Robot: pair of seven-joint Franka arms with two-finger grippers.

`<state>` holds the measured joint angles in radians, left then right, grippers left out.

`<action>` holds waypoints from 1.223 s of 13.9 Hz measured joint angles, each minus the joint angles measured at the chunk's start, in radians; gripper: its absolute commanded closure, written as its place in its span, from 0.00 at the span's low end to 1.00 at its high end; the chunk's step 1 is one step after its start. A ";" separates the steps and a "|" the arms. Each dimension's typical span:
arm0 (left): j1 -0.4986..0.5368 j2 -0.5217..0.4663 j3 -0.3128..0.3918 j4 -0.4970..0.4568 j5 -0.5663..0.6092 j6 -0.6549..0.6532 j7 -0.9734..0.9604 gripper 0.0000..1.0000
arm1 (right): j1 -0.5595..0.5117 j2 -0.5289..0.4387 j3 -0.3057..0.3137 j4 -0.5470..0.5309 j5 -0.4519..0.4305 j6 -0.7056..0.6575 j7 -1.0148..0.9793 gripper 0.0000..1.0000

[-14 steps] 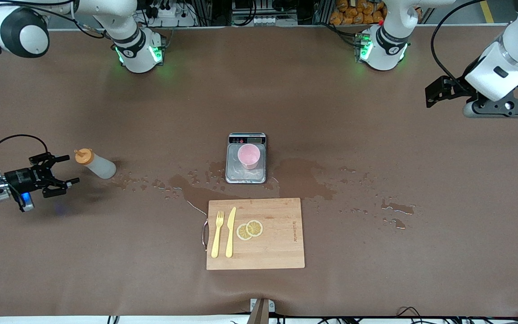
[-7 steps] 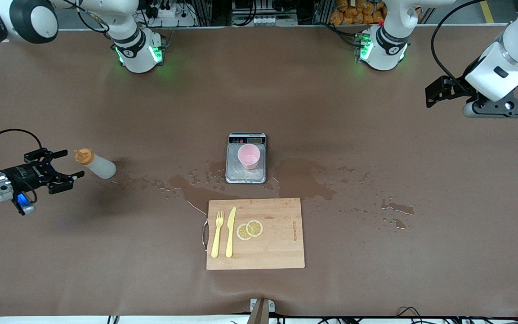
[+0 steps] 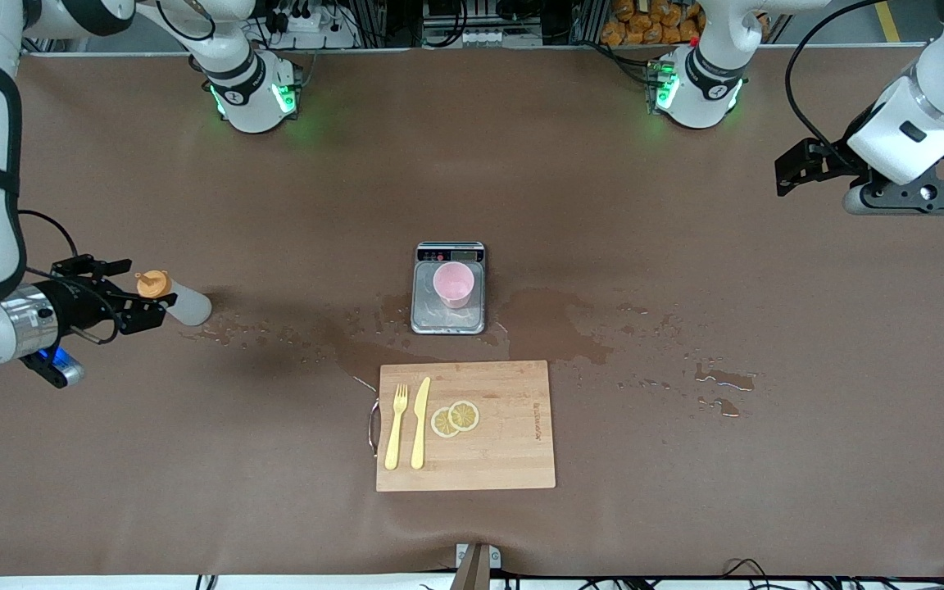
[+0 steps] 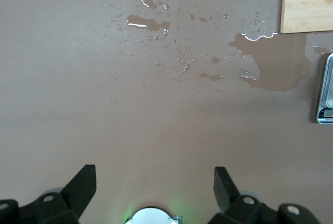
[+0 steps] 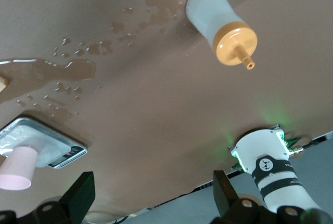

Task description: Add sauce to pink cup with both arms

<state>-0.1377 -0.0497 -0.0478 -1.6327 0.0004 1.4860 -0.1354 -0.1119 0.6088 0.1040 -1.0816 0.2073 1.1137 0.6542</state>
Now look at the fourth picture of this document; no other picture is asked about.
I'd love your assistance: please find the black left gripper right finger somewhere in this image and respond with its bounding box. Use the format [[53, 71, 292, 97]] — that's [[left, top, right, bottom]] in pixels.
[[208, 166, 321, 224]]

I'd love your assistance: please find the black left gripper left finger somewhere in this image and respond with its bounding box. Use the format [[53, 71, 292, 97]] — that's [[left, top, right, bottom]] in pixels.
[[0, 164, 97, 224]]

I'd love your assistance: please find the brown table cover sheet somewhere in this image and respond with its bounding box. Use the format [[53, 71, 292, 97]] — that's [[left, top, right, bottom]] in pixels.
[[0, 0, 333, 224]]

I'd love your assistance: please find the silver digital kitchen scale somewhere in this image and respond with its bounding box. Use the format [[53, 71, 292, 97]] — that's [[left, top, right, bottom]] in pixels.
[[315, 52, 333, 125]]

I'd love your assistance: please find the wooden cutting board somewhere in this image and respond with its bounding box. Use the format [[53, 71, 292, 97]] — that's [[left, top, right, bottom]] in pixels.
[[280, 0, 333, 34]]

